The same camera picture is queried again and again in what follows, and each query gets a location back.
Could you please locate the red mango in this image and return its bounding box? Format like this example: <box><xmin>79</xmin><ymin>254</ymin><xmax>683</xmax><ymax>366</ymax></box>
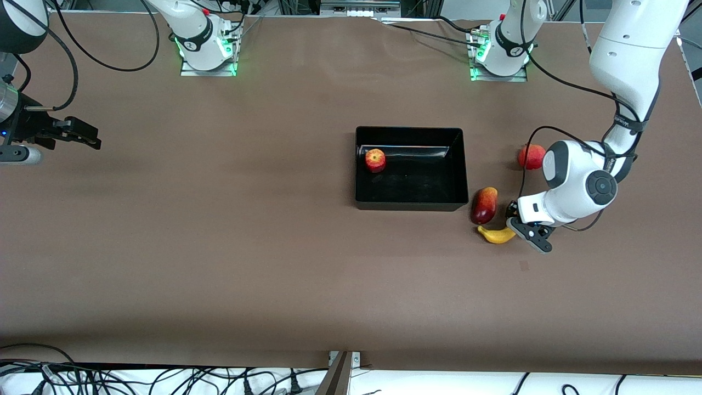
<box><xmin>470</xmin><ymin>186</ymin><xmax>499</xmax><ymax>226</ymax></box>

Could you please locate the grey camera mount bar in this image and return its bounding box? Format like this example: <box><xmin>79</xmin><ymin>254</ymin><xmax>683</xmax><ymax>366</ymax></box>
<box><xmin>314</xmin><ymin>350</ymin><xmax>363</xmax><ymax>395</ymax></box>

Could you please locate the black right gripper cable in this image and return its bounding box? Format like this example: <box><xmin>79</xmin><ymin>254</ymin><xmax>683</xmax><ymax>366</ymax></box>
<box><xmin>19</xmin><ymin>8</ymin><xmax>76</xmax><ymax>111</ymax></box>

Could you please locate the paper table cover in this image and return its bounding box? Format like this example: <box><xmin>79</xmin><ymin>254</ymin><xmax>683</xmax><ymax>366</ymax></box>
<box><xmin>0</xmin><ymin>12</ymin><xmax>702</xmax><ymax>375</ymax></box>

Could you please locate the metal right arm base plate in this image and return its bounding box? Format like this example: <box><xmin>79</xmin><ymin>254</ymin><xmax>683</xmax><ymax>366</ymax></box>
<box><xmin>179</xmin><ymin>22</ymin><xmax>239</xmax><ymax>77</ymax></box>

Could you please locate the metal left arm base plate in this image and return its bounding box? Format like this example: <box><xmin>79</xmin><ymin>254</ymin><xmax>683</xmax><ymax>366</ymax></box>
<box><xmin>468</xmin><ymin>27</ymin><xmax>529</xmax><ymax>83</ymax></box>

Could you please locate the black cable across table edge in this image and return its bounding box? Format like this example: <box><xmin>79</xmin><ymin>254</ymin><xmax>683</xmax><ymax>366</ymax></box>
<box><xmin>378</xmin><ymin>15</ymin><xmax>483</xmax><ymax>49</ymax></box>

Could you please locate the red pomegranate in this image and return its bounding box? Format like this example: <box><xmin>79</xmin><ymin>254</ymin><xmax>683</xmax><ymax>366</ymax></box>
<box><xmin>517</xmin><ymin>143</ymin><xmax>547</xmax><ymax>171</ymax></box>

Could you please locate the black plastic box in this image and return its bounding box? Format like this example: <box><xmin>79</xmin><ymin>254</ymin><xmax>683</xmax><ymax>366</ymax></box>
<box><xmin>355</xmin><ymin>126</ymin><xmax>470</xmax><ymax>212</ymax></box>

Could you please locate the black looping right arm cable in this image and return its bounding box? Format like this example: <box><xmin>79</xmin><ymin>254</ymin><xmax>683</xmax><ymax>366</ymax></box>
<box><xmin>54</xmin><ymin>0</ymin><xmax>161</xmax><ymax>72</ymax></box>

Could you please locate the grey power strip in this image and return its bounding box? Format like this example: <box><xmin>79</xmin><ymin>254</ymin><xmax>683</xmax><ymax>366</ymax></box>
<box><xmin>320</xmin><ymin>0</ymin><xmax>402</xmax><ymax>18</ymax></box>

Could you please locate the yellow banana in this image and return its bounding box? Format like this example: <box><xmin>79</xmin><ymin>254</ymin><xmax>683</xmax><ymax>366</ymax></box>
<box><xmin>477</xmin><ymin>224</ymin><xmax>517</xmax><ymax>245</ymax></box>

